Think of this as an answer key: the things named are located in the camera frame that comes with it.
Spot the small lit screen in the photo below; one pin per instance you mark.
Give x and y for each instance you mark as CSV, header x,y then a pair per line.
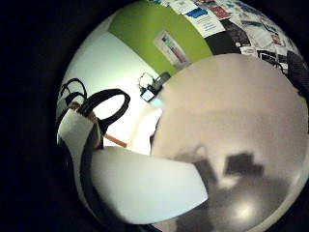
x,y
147,95

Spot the black mesh chair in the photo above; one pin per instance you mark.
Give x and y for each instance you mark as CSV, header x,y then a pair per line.
x,y
297,72

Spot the black camera device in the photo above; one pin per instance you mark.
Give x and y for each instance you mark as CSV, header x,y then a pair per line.
x,y
160,82

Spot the tall poster on green wall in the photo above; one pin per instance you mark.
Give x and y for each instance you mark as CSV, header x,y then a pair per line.
x,y
172,50

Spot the wall of paper posters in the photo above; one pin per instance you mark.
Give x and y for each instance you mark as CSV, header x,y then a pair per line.
x,y
225,19

